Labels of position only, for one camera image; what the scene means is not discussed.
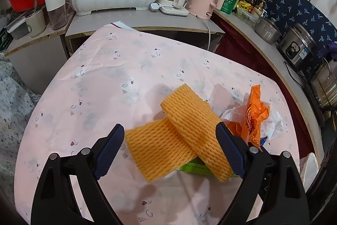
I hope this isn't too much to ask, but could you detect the small steel pot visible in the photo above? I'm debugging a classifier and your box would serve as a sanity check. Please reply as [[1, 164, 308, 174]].
[[254, 17, 282, 44]]

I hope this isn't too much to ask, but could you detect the cream ceramic crock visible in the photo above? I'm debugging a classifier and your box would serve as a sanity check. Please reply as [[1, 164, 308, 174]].
[[25, 7, 46, 38]]

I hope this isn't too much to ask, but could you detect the large steel steamer pot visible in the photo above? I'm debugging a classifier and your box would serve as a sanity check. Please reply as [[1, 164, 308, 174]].
[[309, 58, 337, 109]]

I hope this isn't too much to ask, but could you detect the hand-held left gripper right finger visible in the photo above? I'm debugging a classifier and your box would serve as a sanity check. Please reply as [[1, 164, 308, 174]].
[[215, 122, 307, 225]]

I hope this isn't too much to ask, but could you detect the yellow foam fruit net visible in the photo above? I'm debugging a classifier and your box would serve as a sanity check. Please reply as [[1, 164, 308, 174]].
[[160, 84, 233, 183], [125, 117, 197, 183]]

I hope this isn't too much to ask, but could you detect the green canister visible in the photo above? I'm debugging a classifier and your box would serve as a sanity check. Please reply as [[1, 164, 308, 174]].
[[220, 0, 241, 15]]

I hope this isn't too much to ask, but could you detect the pink printed tablecloth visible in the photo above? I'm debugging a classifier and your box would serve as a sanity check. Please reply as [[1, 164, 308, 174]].
[[14, 21, 301, 225]]

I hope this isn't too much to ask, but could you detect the navy printed cloth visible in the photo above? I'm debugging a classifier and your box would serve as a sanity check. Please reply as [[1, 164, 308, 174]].
[[257, 0, 337, 57]]

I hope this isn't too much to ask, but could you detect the purple towel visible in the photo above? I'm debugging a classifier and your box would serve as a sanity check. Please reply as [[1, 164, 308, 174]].
[[320, 42, 337, 59]]

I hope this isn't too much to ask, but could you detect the orange snack wrapper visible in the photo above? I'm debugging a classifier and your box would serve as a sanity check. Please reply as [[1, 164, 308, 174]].
[[226, 85, 270, 148]]

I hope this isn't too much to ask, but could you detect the black power cable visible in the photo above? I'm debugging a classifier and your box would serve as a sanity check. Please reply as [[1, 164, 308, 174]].
[[283, 61, 311, 83]]

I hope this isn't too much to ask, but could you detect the green white small carton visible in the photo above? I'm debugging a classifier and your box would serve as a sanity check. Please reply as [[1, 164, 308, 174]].
[[179, 158, 239, 178]]

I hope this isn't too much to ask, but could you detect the white power cord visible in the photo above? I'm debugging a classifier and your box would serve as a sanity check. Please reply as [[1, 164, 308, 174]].
[[196, 15, 212, 53]]

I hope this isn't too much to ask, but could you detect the trash bin with white liner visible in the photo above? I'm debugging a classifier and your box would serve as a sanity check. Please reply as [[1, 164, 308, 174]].
[[299, 152, 322, 190]]

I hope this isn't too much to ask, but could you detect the steel rice cooker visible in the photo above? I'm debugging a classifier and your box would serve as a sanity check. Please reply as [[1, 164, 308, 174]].
[[278, 23, 316, 70]]

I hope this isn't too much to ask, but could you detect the clear food container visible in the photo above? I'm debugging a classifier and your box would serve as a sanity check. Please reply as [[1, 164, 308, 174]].
[[235, 10, 260, 25]]

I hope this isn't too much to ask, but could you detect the dark sauce bottle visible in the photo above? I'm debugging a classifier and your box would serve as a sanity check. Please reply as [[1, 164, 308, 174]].
[[250, 0, 261, 15]]

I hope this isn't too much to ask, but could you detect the yellow label jar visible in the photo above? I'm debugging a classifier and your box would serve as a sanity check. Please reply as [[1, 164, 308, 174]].
[[237, 0, 252, 15]]

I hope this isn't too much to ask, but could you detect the white tissue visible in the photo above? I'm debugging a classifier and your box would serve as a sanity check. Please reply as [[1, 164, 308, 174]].
[[220, 102, 287, 141]]

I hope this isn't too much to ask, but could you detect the grey floral bedsheet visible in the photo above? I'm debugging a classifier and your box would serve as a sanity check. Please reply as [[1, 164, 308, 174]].
[[0, 52, 43, 189]]

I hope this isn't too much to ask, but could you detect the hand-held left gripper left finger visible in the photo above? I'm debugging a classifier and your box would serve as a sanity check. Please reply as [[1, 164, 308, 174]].
[[31, 123, 125, 225]]

